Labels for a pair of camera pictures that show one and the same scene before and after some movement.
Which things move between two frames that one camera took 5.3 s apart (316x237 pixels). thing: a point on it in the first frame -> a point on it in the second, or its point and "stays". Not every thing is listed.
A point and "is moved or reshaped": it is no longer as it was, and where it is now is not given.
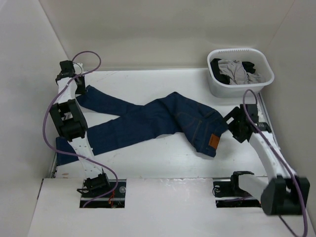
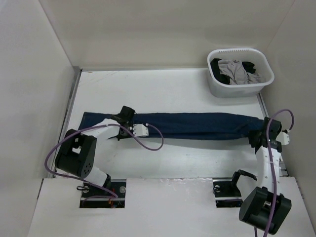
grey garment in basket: [235, 70] stays
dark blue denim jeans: [176, 115] is moved or reshaped
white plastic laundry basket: [231, 71] stays
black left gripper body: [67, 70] -> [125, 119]
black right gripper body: [235, 126] -> [252, 134]
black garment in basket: [249, 67] stays
